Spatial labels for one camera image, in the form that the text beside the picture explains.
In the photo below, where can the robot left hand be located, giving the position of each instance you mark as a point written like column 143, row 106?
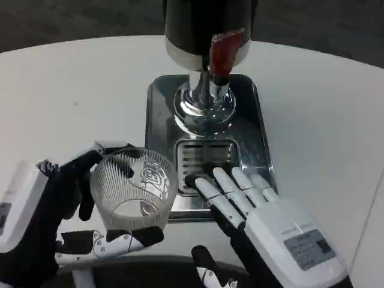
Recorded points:
column 27, row 216

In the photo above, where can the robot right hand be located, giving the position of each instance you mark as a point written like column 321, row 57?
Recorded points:
column 270, row 231

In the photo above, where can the clear ribbed glass cup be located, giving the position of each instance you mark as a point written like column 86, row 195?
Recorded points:
column 135, row 186

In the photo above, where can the steel drip tray grid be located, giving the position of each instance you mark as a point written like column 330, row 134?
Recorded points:
column 207, row 156

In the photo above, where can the steel drip tray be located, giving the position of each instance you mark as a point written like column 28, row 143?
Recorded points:
column 252, row 126

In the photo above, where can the black drink dispenser chrome stand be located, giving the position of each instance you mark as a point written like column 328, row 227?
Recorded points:
column 192, row 30

